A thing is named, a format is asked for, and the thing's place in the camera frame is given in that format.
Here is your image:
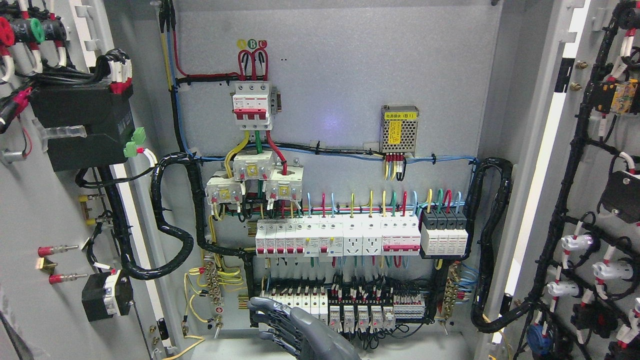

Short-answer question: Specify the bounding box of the black corrugated left cable loom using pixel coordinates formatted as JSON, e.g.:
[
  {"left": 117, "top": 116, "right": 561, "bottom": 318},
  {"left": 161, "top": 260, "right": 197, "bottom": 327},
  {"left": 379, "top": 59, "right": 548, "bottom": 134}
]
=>
[{"left": 112, "top": 151, "right": 256, "bottom": 281}]

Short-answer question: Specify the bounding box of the lower white breaker row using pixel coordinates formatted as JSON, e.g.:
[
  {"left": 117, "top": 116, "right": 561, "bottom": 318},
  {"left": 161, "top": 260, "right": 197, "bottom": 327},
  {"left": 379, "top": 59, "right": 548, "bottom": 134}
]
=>
[{"left": 260, "top": 290, "right": 329, "bottom": 325}]

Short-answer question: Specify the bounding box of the perforated metal power supply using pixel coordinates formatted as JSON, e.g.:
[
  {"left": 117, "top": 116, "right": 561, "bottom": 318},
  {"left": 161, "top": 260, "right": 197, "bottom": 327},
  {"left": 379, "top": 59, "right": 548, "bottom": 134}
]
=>
[{"left": 379, "top": 105, "right": 419, "bottom": 154}]

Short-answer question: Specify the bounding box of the white current transformer cluster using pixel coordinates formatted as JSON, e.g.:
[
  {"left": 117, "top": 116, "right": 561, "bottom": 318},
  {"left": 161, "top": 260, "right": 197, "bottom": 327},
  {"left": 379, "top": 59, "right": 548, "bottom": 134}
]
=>
[{"left": 205, "top": 150, "right": 304, "bottom": 211}]

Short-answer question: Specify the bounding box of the white socket breaker row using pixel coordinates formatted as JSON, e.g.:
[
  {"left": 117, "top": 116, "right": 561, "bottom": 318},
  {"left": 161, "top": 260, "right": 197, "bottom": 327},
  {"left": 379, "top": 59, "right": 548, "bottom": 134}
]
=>
[{"left": 254, "top": 213, "right": 421, "bottom": 261}]

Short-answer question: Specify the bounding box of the black corrugated right cable loom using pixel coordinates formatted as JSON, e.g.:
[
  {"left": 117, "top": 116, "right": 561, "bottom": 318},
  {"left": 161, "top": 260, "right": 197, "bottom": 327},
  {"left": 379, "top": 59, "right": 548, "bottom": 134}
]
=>
[{"left": 470, "top": 157, "right": 538, "bottom": 335}]

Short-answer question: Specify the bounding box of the black white surge protector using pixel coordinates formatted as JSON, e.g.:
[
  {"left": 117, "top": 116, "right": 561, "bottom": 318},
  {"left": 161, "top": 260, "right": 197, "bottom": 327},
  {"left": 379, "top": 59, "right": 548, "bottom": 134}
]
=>
[{"left": 420, "top": 210, "right": 469, "bottom": 261}]

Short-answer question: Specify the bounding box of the grey robotic right hand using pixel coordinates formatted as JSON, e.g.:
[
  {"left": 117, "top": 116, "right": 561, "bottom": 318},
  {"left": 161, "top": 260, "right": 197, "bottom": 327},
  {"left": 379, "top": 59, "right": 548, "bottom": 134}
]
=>
[{"left": 247, "top": 297, "right": 361, "bottom": 360}]

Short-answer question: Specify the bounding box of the red white main breaker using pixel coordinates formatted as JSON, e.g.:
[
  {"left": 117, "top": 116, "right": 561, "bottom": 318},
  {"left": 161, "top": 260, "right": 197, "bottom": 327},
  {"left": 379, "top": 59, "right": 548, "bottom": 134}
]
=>
[{"left": 231, "top": 80, "right": 282, "bottom": 132}]

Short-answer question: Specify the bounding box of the black corrugated cable loom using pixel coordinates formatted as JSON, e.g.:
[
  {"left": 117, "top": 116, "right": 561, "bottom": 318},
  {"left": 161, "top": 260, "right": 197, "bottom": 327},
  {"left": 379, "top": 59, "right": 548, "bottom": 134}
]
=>
[
  {"left": 470, "top": 157, "right": 538, "bottom": 335},
  {"left": 112, "top": 151, "right": 256, "bottom": 281}
]

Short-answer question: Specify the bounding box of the relay terminal block row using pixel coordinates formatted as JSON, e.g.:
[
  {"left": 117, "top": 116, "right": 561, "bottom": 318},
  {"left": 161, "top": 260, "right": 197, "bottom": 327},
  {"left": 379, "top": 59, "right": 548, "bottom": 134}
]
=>
[{"left": 325, "top": 282, "right": 426, "bottom": 335}]

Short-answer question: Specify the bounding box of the black digital power meter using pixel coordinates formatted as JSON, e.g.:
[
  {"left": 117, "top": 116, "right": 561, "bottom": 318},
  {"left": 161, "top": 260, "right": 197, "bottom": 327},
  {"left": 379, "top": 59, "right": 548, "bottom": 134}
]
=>
[{"left": 30, "top": 80, "right": 135, "bottom": 173}]

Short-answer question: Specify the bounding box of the grey cabinet door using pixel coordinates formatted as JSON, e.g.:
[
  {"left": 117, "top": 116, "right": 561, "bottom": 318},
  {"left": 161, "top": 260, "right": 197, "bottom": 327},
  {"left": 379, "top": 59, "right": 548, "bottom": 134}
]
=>
[
  {"left": 1, "top": 0, "right": 179, "bottom": 360},
  {"left": 468, "top": 0, "right": 639, "bottom": 360}
]

